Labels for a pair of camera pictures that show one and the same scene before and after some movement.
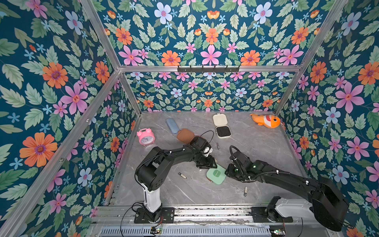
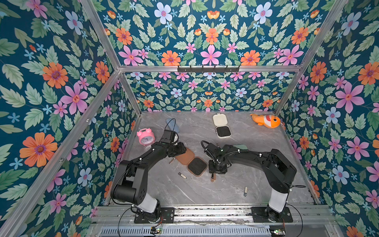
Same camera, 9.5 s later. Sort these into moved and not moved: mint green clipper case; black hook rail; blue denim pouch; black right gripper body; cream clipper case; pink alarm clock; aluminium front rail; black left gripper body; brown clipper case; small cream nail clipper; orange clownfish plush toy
Moved: black right gripper body; black left gripper body; brown clipper case; mint green clipper case
Not moved: small cream nail clipper; cream clipper case; blue denim pouch; aluminium front rail; pink alarm clock; black hook rail; orange clownfish plush toy
